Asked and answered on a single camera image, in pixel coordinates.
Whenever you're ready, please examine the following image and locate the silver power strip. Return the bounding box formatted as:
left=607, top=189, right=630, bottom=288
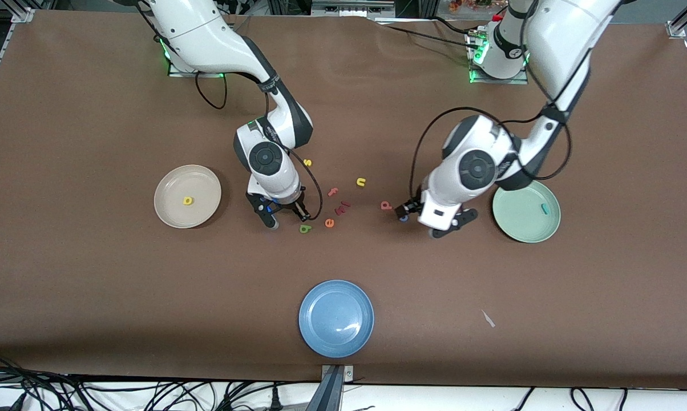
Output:
left=311, top=0, right=397, bottom=18

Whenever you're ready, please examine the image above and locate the pale green plate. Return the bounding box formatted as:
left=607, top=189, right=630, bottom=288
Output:
left=492, top=180, right=561, bottom=244

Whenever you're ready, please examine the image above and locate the blue plate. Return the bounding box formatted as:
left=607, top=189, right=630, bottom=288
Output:
left=298, top=279, right=375, bottom=359

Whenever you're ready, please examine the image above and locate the dark aluminium mounting bar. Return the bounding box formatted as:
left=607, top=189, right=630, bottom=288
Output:
left=305, top=365, right=345, bottom=411

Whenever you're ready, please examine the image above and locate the black base cable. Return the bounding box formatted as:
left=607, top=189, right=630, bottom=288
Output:
left=429, top=16, right=481, bottom=36
left=378, top=23, right=481, bottom=51

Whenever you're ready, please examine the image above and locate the grey metal clamp bracket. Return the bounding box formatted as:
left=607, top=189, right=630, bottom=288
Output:
left=321, top=364, right=354, bottom=382

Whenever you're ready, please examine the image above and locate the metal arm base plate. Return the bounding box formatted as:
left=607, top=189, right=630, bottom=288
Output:
left=161, top=34, right=230, bottom=78
left=468, top=29, right=530, bottom=85

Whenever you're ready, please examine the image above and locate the beige brown plate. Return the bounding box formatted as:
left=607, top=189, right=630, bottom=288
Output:
left=153, top=164, right=223, bottom=229

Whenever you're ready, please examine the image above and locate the black floor cable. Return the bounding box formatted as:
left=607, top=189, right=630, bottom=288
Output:
left=0, top=353, right=82, bottom=411

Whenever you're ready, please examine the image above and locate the brown table cover sheet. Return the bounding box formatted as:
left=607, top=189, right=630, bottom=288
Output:
left=0, top=9, right=687, bottom=390

